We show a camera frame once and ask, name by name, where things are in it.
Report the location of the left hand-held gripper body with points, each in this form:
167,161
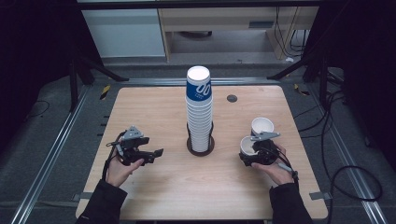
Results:
132,133

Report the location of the white cabinet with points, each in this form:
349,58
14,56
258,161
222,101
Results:
124,32

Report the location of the person's right hand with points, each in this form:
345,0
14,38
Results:
278,172

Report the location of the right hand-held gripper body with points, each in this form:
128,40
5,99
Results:
266,154

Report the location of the small white floor object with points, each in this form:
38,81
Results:
289,59

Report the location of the stack of white paper cups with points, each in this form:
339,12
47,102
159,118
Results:
199,118

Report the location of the grey table bracket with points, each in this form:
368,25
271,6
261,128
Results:
83,196
320,196

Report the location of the black metal stand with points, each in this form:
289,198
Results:
323,81
73,84

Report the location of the person's left hand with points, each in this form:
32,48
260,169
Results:
120,172

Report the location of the light wooden desk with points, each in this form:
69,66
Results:
218,18

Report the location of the yellow black hazard tape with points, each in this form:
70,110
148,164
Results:
105,92
301,90

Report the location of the blue banded paper cup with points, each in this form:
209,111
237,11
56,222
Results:
262,126
247,146

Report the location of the black cup holder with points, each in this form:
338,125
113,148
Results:
200,154

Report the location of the aluminium floor rail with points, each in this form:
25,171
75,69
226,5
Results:
348,161
155,81
46,161

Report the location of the black round table grommet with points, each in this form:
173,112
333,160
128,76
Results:
232,98

